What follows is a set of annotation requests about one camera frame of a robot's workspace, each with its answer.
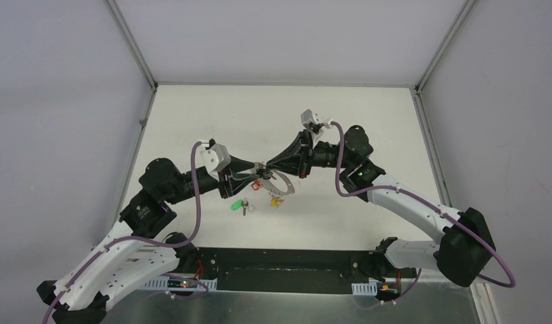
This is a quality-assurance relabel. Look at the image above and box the controller board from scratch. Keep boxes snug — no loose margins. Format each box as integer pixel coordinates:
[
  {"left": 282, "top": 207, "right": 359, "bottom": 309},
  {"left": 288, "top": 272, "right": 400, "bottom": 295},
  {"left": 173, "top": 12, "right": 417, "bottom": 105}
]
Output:
[
  {"left": 167, "top": 277, "right": 198, "bottom": 289},
  {"left": 376, "top": 283, "right": 401, "bottom": 302}
]

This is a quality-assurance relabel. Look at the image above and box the purple cable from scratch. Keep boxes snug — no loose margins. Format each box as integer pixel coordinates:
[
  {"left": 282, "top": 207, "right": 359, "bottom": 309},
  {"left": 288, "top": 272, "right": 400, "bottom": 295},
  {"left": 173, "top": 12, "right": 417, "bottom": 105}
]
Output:
[
  {"left": 327, "top": 120, "right": 518, "bottom": 305},
  {"left": 41, "top": 140, "right": 215, "bottom": 324}
]

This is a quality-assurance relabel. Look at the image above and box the left controller board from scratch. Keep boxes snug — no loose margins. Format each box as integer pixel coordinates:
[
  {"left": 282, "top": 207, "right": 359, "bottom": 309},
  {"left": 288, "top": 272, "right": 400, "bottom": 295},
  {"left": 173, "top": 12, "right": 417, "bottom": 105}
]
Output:
[{"left": 167, "top": 277, "right": 198, "bottom": 289}]

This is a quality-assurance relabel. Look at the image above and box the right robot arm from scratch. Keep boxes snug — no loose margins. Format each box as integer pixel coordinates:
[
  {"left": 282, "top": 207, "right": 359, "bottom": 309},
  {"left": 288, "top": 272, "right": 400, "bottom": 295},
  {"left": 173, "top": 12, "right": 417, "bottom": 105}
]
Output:
[{"left": 267, "top": 125, "right": 496, "bottom": 287}]

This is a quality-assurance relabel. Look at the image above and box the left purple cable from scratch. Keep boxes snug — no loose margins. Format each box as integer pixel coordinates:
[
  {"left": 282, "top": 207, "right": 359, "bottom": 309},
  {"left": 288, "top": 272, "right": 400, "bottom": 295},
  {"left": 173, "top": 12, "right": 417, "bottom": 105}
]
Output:
[{"left": 41, "top": 140, "right": 215, "bottom": 324}]

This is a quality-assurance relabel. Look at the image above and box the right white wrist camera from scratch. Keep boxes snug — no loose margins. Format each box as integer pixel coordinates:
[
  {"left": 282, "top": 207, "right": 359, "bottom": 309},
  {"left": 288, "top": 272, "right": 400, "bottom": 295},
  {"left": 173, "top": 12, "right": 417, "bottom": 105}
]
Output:
[{"left": 300, "top": 109, "right": 333, "bottom": 134}]

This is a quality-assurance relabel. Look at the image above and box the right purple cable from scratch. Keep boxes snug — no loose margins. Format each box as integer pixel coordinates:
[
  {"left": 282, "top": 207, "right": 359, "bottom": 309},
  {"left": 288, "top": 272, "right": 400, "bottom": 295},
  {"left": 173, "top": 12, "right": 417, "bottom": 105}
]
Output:
[{"left": 327, "top": 120, "right": 518, "bottom": 305}]

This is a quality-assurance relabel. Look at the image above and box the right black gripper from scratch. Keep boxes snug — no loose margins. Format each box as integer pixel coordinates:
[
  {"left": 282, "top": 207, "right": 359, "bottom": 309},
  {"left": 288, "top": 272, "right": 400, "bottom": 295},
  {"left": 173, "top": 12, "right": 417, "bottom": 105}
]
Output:
[{"left": 267, "top": 129, "right": 353, "bottom": 179}]

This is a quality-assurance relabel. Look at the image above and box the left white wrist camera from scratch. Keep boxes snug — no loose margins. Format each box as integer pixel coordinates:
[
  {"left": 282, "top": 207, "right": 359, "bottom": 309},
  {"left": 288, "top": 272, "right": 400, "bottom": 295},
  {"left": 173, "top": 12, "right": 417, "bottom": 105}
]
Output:
[{"left": 199, "top": 139, "right": 231, "bottom": 174}]

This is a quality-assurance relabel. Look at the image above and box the aluminium frame rail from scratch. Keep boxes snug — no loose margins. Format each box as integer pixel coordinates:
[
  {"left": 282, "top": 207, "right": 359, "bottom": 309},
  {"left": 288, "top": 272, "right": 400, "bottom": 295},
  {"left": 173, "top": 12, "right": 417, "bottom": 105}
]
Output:
[{"left": 84, "top": 244, "right": 488, "bottom": 284}]

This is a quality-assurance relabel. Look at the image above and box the right controller board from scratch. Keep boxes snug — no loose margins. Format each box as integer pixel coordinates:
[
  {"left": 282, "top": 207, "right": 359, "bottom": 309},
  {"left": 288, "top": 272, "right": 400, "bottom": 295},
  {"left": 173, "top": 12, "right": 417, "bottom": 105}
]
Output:
[{"left": 376, "top": 283, "right": 401, "bottom": 302}]

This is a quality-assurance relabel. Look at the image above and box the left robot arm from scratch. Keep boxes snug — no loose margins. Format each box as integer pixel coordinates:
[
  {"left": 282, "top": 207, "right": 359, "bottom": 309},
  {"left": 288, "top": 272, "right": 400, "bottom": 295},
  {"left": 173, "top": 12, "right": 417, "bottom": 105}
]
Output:
[{"left": 36, "top": 149, "right": 259, "bottom": 323}]

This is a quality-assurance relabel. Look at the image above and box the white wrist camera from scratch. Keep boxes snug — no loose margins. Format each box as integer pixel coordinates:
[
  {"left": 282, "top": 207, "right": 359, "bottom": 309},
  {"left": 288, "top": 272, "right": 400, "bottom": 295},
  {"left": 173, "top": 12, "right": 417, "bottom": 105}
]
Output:
[
  {"left": 199, "top": 139, "right": 231, "bottom": 174},
  {"left": 300, "top": 109, "right": 333, "bottom": 134}
]

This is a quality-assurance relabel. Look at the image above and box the green tagged key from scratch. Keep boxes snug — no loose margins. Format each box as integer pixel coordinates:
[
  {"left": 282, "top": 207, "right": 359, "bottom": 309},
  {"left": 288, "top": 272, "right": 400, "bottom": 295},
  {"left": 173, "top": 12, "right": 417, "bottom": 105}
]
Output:
[{"left": 231, "top": 198, "right": 249, "bottom": 216}]

